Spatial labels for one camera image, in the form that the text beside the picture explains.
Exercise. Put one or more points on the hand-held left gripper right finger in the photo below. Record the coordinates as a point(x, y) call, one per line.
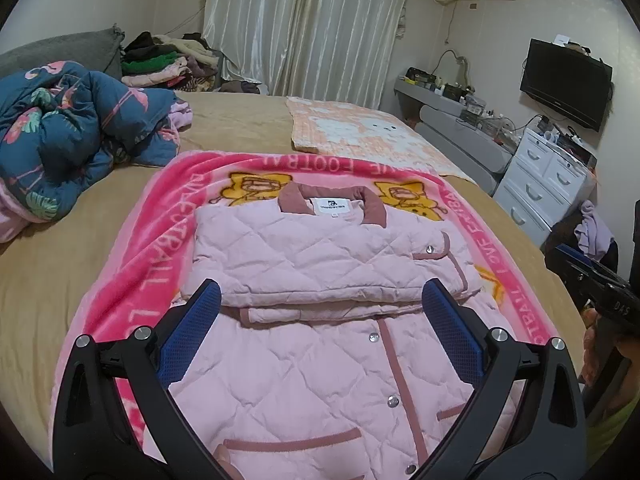
point(452, 330)

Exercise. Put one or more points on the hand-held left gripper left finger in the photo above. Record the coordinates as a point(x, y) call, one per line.
point(192, 325)

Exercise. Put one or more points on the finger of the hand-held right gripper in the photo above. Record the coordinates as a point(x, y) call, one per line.
point(567, 277)
point(580, 256)

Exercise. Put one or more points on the pink quilted jacket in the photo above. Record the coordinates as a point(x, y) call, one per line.
point(320, 360)

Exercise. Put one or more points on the dark clothes heap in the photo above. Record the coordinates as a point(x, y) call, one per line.
point(562, 232)

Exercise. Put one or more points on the pile of folded clothes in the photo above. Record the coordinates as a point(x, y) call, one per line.
point(165, 60)

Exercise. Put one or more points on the person's right hand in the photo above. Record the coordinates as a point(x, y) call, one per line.
point(591, 347)

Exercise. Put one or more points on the lavender garment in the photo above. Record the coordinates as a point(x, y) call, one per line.
point(594, 232)

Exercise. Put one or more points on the white drawer cabinet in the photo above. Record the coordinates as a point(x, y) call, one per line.
point(540, 187)

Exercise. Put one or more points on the pink printed blanket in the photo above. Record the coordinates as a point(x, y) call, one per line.
point(150, 240)

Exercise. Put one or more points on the black box on cabinet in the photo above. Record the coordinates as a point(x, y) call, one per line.
point(575, 147)

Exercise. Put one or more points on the person's yellow-green clothing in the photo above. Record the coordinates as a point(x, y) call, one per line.
point(617, 425)

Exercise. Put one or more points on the bed with tan sheet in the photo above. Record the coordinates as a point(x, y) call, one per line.
point(45, 285)

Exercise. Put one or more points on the clutter on grey shelf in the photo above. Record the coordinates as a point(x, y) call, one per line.
point(470, 102)

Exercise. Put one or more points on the peach patterned blanket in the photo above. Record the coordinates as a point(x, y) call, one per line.
point(360, 132)

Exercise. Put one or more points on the blue floral duvet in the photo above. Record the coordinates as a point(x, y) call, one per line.
point(65, 130)

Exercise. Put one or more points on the grey pillow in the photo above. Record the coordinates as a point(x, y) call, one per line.
point(65, 52)

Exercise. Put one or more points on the white pleated curtain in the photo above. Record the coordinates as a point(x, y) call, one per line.
point(310, 30)

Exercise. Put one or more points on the black wall television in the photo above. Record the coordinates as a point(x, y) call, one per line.
point(565, 82)

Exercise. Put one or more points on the grey wall shelf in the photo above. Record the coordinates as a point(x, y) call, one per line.
point(450, 125)

